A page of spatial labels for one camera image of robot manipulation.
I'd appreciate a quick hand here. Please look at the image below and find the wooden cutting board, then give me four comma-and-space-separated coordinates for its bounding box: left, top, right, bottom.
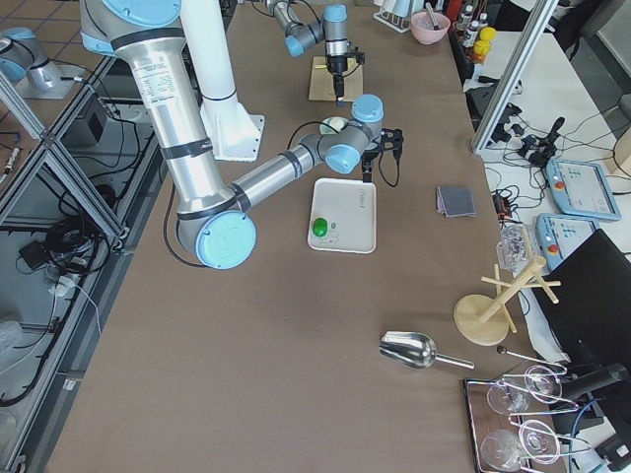
309, 56, 364, 102

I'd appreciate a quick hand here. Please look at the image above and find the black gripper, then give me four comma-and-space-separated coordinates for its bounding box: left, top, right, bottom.
362, 128, 404, 183
325, 41, 365, 107

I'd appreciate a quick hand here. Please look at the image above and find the aluminium frame post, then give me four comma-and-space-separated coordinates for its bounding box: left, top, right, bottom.
471, 0, 558, 155

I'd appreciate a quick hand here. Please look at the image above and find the blue teach pendant near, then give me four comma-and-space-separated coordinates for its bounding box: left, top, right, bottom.
535, 213, 599, 270

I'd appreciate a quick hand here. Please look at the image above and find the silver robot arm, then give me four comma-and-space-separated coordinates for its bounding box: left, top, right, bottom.
1, 1, 365, 105
80, 1, 403, 270

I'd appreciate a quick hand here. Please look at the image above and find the blue teach pendant far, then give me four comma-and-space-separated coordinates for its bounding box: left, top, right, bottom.
545, 159, 622, 221

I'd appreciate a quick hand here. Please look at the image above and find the clear glass jar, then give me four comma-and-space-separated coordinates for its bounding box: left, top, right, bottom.
496, 224, 534, 274

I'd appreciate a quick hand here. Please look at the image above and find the cream rectangular tray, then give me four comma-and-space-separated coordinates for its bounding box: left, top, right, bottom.
307, 177, 377, 254

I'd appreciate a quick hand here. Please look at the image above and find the green lime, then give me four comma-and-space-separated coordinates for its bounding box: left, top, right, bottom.
312, 217, 328, 237

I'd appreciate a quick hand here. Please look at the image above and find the wooden mug tree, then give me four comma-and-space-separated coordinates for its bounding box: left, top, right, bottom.
454, 227, 562, 346

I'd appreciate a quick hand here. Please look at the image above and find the metal scoop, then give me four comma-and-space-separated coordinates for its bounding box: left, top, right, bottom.
379, 331, 475, 370

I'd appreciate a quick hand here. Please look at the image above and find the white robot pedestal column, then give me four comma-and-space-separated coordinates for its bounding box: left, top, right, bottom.
179, 0, 264, 163

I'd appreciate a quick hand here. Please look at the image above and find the blue teach pendant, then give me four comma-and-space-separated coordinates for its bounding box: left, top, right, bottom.
545, 159, 622, 221
535, 213, 599, 270

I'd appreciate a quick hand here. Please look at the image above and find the grey folded cloth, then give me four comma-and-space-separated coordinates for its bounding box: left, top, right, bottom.
436, 185, 477, 218

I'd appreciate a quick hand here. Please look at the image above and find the metal pestle in bowl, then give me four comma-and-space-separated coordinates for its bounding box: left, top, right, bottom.
426, 3, 440, 31

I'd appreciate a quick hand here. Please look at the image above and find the black monitor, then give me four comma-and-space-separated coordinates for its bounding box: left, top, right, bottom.
532, 230, 630, 374

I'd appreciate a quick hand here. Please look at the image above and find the pink bowl with ice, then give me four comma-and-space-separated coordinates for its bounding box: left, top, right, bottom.
410, 11, 452, 45

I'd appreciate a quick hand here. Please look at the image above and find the mint green bowl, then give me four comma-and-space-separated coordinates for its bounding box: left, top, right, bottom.
318, 117, 340, 134

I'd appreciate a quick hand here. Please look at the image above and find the wine glass rack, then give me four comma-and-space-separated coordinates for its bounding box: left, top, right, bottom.
463, 365, 591, 472

